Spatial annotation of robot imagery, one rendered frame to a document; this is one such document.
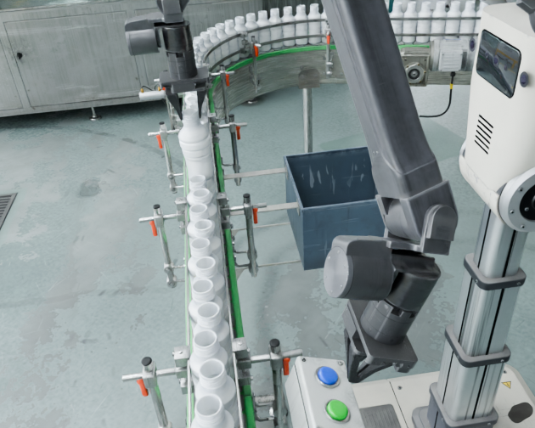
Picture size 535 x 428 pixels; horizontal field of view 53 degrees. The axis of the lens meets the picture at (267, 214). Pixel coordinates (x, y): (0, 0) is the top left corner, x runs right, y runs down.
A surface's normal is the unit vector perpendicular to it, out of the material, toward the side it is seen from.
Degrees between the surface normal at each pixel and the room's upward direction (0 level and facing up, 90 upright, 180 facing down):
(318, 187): 90
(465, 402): 90
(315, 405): 20
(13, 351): 0
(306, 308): 0
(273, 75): 88
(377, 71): 65
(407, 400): 0
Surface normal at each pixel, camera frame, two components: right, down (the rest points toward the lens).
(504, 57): -0.99, 0.12
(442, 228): 0.33, 0.10
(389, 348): 0.29, -0.82
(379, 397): -0.06, -0.82
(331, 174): 0.13, 0.56
